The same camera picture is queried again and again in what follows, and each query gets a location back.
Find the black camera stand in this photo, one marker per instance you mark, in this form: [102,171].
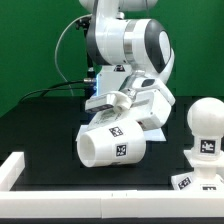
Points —
[90,80]

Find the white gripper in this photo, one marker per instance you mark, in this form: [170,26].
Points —
[151,103]

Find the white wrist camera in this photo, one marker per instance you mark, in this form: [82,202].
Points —
[115,100]

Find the white lamp base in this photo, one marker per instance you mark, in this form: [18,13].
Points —
[204,177]

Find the white lamp shade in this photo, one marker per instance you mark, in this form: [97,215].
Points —
[118,143]

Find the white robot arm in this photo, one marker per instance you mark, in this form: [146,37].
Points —
[142,44]

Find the white marker sheet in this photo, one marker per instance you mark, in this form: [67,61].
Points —
[150,135]

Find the white lamp bulb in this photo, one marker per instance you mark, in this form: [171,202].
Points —
[206,121]

